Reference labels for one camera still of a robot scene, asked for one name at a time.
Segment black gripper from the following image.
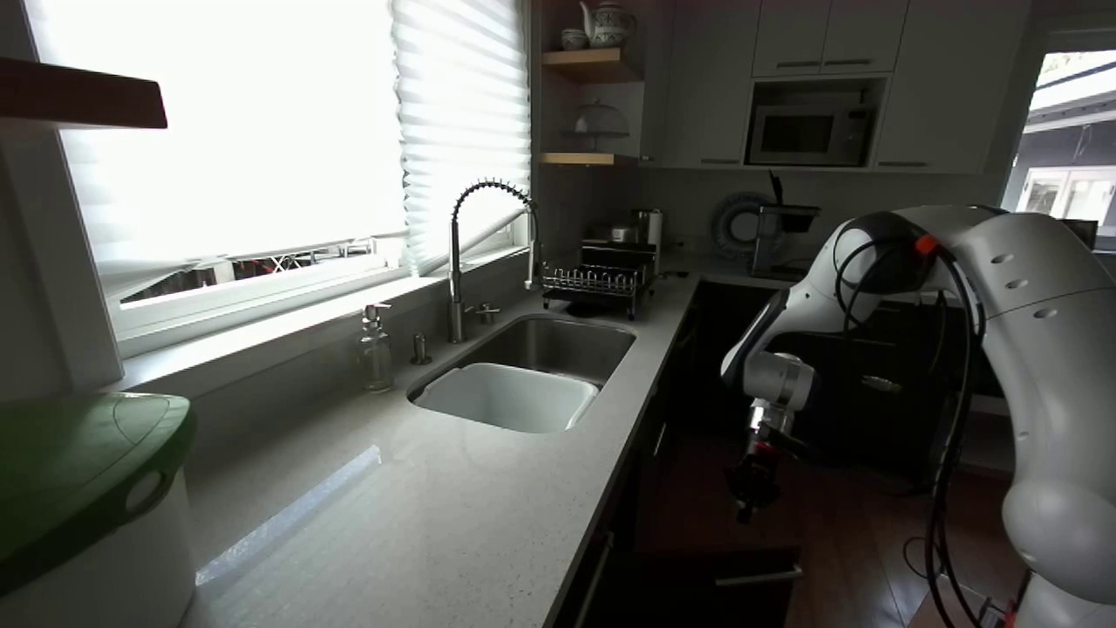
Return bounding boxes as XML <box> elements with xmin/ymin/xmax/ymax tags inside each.
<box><xmin>725</xmin><ymin>423</ymin><xmax>787</xmax><ymax>523</ymax></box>

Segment dark grey cupboard door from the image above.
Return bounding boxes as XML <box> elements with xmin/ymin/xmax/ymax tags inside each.
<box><xmin>636</xmin><ymin>511</ymin><xmax>810</xmax><ymax>628</ymax></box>

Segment dark kitchen base cabinet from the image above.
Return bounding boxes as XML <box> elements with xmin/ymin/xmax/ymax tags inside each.
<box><xmin>678</xmin><ymin>275</ymin><xmax>994</xmax><ymax>482</ymax></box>

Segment stainless steel sink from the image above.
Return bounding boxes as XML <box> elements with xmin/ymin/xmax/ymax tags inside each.
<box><xmin>405</xmin><ymin>306</ymin><xmax>643</xmax><ymax>439</ymax></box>

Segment black countertop appliance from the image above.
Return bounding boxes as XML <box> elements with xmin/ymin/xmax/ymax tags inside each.
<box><xmin>750</xmin><ymin>171</ymin><xmax>825</xmax><ymax>278</ymax></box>

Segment round white plate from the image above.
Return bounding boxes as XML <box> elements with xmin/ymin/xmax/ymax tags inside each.
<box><xmin>711</xmin><ymin>188</ymin><xmax>770</xmax><ymax>254</ymax></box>

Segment built-in microwave oven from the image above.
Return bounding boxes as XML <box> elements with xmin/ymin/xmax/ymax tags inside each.
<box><xmin>743</xmin><ymin>76</ymin><xmax>889</xmax><ymax>175</ymax></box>

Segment chrome spring kitchen faucet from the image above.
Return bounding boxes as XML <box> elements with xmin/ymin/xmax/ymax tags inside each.
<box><xmin>442</xmin><ymin>178</ymin><xmax>542</xmax><ymax>348</ymax></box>

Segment glass dome dish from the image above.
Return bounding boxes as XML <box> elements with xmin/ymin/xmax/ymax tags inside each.
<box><xmin>565</xmin><ymin>97</ymin><xmax>637</xmax><ymax>149</ymax></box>

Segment clear soap dispenser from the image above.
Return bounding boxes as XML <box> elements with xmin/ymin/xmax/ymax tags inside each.
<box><xmin>356</xmin><ymin>300</ymin><xmax>393</xmax><ymax>396</ymax></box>

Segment white pleated window blind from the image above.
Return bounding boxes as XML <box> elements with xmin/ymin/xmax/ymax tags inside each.
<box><xmin>388</xmin><ymin>0</ymin><xmax>542</xmax><ymax>278</ymax></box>

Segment white teapot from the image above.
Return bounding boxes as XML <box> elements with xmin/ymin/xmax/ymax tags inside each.
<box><xmin>571</xmin><ymin>0</ymin><xmax>637</xmax><ymax>54</ymax></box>

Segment white container with green lid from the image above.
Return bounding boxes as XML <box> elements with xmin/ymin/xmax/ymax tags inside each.
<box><xmin>0</xmin><ymin>387</ymin><xmax>202</xmax><ymax>628</ymax></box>

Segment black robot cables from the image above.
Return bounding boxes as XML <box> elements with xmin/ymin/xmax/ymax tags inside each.
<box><xmin>828</xmin><ymin>213</ymin><xmax>1028</xmax><ymax>628</ymax></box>

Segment black wire dish rack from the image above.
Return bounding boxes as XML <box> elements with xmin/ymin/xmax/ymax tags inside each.
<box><xmin>536</xmin><ymin>235</ymin><xmax>664</xmax><ymax>323</ymax></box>

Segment wooden wall shelf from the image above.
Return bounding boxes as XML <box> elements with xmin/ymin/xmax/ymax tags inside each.
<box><xmin>536</xmin><ymin>41</ymin><xmax>636</xmax><ymax>83</ymax></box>
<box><xmin>0</xmin><ymin>57</ymin><xmax>176</xmax><ymax>134</ymax></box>
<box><xmin>536</xmin><ymin>149</ymin><xmax>621</xmax><ymax>171</ymax></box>

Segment white wall cabinets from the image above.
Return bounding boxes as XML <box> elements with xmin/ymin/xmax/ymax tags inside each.
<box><xmin>646</xmin><ymin>0</ymin><xmax>1040</xmax><ymax>183</ymax></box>

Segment white window frame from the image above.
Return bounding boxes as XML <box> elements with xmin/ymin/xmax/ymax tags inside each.
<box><xmin>109</xmin><ymin>227</ymin><xmax>420</xmax><ymax>361</ymax></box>

